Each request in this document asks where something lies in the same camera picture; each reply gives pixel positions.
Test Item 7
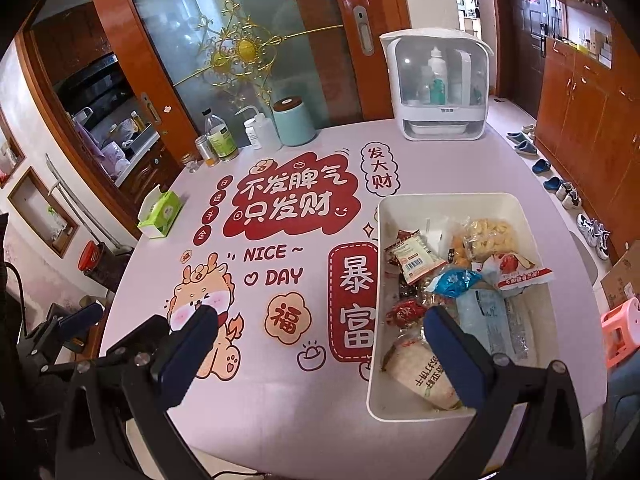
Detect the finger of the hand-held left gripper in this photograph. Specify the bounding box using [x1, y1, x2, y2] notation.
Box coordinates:
[57, 304, 104, 344]
[17, 316, 68, 363]

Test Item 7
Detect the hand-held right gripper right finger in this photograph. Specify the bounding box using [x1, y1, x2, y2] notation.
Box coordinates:
[422, 305, 586, 480]

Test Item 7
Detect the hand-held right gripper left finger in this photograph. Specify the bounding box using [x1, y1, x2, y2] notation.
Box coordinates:
[60, 305, 221, 480]

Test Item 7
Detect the cream wafer packet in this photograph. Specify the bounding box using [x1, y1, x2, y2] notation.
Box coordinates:
[382, 337, 466, 411]

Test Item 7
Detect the large pale blue packet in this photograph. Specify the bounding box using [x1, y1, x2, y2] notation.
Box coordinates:
[455, 287, 511, 356]

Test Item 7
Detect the blue wrapper snack packet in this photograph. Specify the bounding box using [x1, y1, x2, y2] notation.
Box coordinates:
[431, 267, 483, 301]

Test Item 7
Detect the white plastic tray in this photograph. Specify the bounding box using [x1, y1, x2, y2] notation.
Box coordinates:
[366, 192, 560, 421]

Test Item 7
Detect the orange bread snack packet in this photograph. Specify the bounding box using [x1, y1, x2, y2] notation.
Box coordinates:
[450, 237, 476, 271]

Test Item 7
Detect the red white snack packet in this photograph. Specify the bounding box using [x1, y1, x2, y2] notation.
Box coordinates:
[480, 252, 556, 291]

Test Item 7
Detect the clear yellow puffs packet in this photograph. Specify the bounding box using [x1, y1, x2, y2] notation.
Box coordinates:
[460, 216, 518, 261]

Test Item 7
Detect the red lid trash bin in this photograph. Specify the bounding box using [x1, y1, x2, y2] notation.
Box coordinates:
[77, 240, 126, 281]

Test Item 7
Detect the pink printed tablecloth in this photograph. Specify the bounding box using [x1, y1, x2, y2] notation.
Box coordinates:
[97, 97, 601, 476]

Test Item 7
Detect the green tissue box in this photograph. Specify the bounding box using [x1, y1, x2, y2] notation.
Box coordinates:
[137, 185, 182, 239]

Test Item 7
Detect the pink plastic stool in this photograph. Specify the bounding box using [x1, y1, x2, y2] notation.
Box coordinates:
[600, 297, 640, 368]

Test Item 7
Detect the blue cloth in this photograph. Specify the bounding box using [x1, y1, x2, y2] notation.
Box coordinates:
[607, 355, 640, 441]

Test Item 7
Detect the cardboard box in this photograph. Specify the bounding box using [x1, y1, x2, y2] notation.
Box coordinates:
[600, 240, 640, 311]

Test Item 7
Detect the row of shoes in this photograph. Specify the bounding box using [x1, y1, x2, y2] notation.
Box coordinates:
[505, 125, 613, 261]

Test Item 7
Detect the small metal can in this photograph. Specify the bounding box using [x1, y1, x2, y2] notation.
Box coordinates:
[194, 135, 215, 167]

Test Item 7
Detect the glass bottle green label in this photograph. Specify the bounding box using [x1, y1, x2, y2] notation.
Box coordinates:
[202, 108, 238, 162]

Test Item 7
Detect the white squeeze bottle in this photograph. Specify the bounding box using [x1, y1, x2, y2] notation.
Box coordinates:
[235, 106, 283, 153]

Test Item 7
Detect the teal canister brown lid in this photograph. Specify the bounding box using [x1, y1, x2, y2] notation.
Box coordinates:
[272, 96, 317, 147]

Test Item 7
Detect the white countertop storage cabinet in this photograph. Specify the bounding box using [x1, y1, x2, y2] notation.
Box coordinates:
[379, 27, 495, 142]

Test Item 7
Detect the white dropper bottle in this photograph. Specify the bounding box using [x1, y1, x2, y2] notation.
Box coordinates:
[426, 46, 447, 92]

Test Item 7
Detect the dark entrance door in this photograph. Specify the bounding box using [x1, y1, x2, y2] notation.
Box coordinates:
[497, 0, 551, 103]

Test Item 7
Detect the frosted glass sliding door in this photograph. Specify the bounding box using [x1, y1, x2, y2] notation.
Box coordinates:
[82, 0, 411, 161]

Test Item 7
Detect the black cable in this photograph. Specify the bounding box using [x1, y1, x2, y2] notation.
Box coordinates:
[2, 260, 23, 341]

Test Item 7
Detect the wooden framed wall niche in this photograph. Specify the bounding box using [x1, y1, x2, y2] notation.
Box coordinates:
[7, 166, 80, 258]

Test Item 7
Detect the wooden wall cabinet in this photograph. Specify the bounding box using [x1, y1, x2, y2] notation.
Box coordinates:
[535, 0, 640, 266]

